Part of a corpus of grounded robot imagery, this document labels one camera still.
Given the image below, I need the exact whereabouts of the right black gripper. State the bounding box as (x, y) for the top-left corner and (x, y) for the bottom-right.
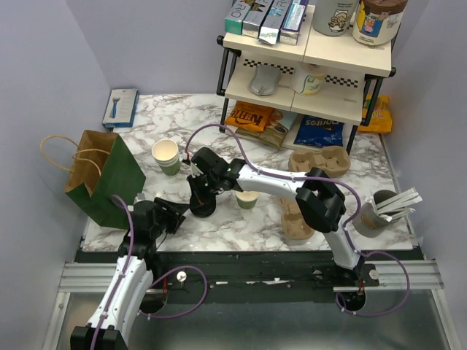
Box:
(186, 171), (220, 209)

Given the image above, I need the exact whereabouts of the black plastic lid stack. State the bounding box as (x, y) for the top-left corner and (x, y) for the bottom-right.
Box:
(189, 197), (216, 218)

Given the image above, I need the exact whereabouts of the single green paper cup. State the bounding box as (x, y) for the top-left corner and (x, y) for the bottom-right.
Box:
(235, 191), (259, 209)

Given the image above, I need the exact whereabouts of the green paper cup stack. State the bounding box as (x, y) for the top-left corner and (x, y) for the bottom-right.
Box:
(151, 139), (180, 176)

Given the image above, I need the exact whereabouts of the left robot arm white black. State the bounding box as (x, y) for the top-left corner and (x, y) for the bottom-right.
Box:
(70, 195), (189, 349)

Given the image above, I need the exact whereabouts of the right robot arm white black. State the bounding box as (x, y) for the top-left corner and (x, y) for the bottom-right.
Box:
(187, 147), (364, 286)

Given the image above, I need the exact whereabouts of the orange kettle chips bag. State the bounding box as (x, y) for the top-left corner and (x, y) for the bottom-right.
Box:
(225, 101), (274, 132)

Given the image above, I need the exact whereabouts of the front brown pulp cup carrier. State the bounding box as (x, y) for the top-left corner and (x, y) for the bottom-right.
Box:
(277, 197), (314, 240)

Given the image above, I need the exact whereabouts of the brown pulp cup carrier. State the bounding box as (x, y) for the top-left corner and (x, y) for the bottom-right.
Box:
(288, 146), (351, 178)
(277, 197), (314, 240)

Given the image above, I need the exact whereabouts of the blue razor package box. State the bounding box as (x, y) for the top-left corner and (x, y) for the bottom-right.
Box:
(102, 88), (139, 128)

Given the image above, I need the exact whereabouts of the blue doritos chips bag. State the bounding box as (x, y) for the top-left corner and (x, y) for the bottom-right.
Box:
(294, 115), (344, 148)

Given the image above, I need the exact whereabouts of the rear brown pulp cup carrier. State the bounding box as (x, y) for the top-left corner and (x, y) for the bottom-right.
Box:
(288, 146), (351, 178)

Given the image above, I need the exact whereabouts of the white paper roll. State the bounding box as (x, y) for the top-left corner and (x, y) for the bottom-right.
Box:
(292, 62), (328, 96)

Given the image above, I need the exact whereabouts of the cream black tiered shelf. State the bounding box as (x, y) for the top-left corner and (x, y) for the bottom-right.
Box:
(217, 5), (395, 150)

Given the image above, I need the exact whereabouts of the teal toothpaste box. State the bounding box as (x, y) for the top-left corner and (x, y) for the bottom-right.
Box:
(224, 0), (255, 35)

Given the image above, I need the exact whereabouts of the silver blue toothpaste box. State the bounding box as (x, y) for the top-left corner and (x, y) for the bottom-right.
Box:
(258, 0), (292, 45)

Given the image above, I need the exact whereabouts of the white blue toothpaste box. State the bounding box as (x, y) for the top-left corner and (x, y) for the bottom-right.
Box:
(279, 0), (309, 45)

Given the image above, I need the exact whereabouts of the grey cup with straws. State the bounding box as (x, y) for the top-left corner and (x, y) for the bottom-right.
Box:
(352, 187), (422, 238)

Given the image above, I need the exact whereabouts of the yellow snack bag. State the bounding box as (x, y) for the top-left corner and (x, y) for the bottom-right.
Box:
(358, 95), (393, 134)

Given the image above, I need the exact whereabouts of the grey cartoon mug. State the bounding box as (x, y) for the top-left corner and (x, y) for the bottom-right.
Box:
(312, 0), (358, 36)

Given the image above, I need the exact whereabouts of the white cartoon canister brown lid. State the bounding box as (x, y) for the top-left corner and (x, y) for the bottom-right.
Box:
(352, 0), (408, 46)

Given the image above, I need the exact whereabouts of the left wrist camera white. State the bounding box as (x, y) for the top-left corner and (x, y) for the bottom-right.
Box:
(134, 193), (146, 204)

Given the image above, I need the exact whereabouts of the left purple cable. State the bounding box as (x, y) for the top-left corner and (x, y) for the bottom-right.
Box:
(89, 195), (136, 350)

